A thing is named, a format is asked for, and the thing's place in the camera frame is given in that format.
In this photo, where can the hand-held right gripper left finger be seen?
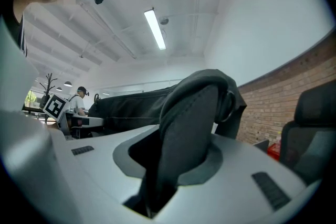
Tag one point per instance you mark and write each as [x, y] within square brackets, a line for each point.
[94, 165]

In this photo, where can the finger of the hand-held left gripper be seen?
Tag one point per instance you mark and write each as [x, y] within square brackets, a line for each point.
[94, 121]

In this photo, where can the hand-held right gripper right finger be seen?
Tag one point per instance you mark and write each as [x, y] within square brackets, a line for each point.
[231, 202]

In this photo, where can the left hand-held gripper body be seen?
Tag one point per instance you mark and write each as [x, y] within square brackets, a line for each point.
[55, 107]

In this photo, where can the black fabric bag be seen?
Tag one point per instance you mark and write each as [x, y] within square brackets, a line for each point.
[183, 118]

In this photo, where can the black office chair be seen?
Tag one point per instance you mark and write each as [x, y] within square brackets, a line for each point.
[312, 123]

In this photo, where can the black pendant lamp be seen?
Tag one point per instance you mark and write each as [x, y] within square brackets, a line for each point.
[59, 89]
[68, 84]

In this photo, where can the black coat rack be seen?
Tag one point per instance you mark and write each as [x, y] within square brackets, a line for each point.
[48, 87]

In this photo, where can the grey box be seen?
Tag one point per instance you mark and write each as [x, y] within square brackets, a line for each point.
[262, 144]

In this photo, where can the red crate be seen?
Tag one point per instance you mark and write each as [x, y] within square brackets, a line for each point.
[274, 150]

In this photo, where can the person's dark striped shirt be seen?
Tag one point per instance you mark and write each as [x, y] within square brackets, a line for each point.
[22, 34]

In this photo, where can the long ceiling light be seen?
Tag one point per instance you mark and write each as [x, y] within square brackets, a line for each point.
[155, 29]

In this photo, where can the round ceiling sensor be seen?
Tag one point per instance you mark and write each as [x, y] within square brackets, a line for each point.
[164, 20]

